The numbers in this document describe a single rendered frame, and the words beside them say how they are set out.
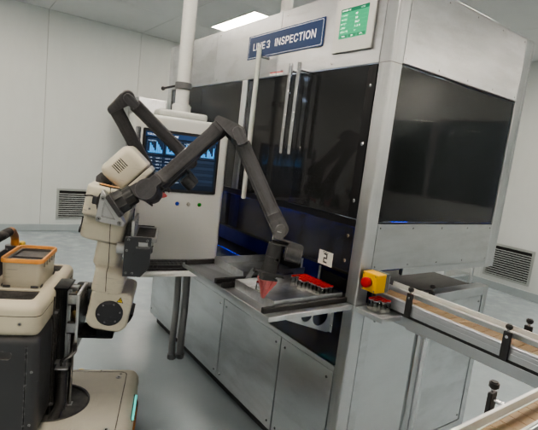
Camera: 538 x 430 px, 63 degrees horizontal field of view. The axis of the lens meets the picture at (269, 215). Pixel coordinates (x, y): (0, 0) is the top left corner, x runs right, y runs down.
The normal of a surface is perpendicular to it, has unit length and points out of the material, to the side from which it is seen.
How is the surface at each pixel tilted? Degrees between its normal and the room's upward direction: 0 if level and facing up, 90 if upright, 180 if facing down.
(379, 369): 90
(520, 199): 90
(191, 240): 90
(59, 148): 90
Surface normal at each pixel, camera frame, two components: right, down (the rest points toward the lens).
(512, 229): -0.81, -0.01
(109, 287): 0.21, 0.16
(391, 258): 0.57, 0.18
